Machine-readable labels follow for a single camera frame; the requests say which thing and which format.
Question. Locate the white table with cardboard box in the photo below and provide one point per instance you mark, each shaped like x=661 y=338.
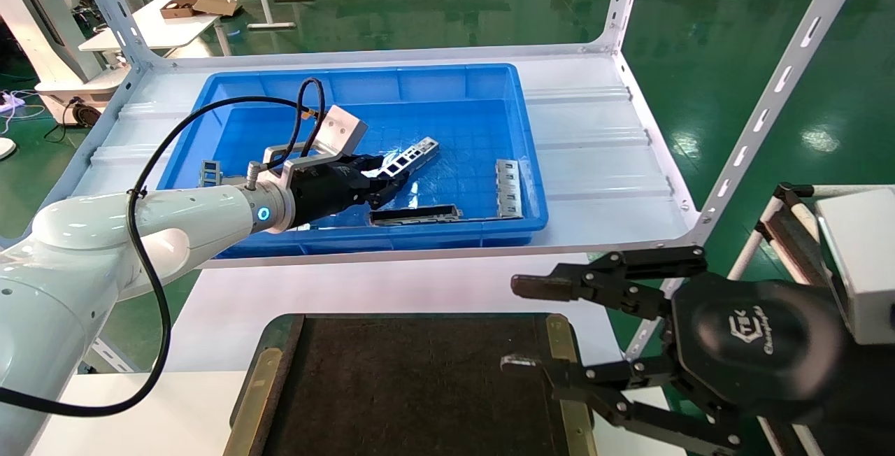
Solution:
x=161 y=33

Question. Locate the perforated grey metal part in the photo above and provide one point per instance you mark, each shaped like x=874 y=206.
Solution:
x=416 y=152

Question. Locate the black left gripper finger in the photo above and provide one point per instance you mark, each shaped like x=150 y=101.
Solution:
x=388 y=190
x=367 y=164

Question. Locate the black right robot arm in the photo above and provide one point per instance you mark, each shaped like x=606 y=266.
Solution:
x=874 y=407

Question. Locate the white power strip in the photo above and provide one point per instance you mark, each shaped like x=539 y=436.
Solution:
x=12 y=101

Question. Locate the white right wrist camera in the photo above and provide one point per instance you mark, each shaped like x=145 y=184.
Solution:
x=860 y=260

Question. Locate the white humanoid robot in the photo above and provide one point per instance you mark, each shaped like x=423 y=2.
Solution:
x=42 y=36

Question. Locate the white metal shelf rack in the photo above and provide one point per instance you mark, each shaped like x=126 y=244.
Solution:
x=594 y=155

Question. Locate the open cardboard box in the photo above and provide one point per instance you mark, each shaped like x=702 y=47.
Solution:
x=196 y=6

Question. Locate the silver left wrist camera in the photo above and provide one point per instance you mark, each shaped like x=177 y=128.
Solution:
x=339 y=131

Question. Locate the slotted silver metal strip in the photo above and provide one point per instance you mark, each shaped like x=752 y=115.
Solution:
x=509 y=190

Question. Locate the white tube frame black joints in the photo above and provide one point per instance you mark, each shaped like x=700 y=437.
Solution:
x=749 y=245

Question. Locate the large blue plastic bin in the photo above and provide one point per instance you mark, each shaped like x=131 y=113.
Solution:
x=461 y=113

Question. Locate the upright perforated metal part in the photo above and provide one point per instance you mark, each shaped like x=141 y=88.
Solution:
x=210 y=173

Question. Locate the black work mat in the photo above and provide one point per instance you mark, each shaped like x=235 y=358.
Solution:
x=419 y=386

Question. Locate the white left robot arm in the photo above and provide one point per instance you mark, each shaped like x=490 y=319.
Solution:
x=84 y=232

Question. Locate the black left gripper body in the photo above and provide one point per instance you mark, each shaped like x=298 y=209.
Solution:
x=325 y=194

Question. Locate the dark hollow metal part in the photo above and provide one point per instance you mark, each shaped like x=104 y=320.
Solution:
x=412 y=215

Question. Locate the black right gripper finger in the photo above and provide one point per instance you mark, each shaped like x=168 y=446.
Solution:
x=629 y=386
x=615 y=281

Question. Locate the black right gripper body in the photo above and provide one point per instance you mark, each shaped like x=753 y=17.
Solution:
x=755 y=344

